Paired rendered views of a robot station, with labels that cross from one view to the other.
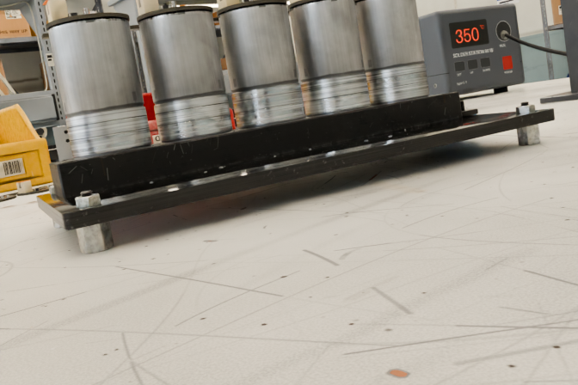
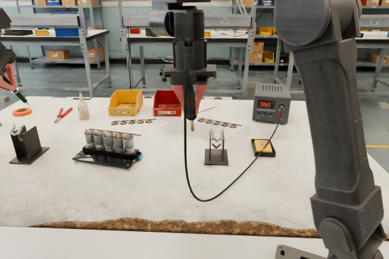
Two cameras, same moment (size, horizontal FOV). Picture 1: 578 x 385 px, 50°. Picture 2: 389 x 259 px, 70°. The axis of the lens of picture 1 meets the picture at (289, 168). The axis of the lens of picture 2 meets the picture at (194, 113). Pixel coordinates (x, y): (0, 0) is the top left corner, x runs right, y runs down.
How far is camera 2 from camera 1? 0.69 m
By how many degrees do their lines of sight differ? 42
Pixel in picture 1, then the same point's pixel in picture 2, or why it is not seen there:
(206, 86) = (98, 144)
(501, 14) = (282, 100)
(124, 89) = (89, 141)
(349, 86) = (117, 149)
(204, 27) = (98, 137)
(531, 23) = not seen: outside the picture
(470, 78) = (262, 117)
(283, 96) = (107, 147)
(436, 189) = (96, 172)
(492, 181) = (98, 174)
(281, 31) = (107, 140)
